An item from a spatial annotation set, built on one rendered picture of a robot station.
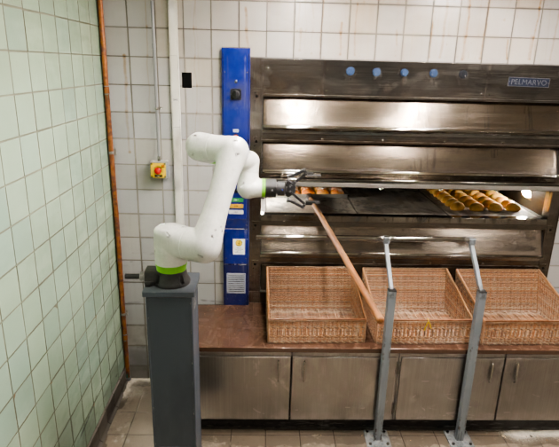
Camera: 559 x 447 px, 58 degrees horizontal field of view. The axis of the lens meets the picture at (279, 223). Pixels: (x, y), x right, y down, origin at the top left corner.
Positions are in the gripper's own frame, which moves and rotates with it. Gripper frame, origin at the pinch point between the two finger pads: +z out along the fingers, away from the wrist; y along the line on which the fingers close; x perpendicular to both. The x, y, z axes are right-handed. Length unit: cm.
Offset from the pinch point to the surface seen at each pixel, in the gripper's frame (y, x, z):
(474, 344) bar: 84, 6, 89
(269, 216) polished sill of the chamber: 31, -55, -22
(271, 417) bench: 136, -1, -20
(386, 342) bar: 83, 5, 41
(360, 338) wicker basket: 87, -6, 29
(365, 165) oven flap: -2, -54, 34
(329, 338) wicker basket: 87, -6, 11
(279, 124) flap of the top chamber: -25, -53, -17
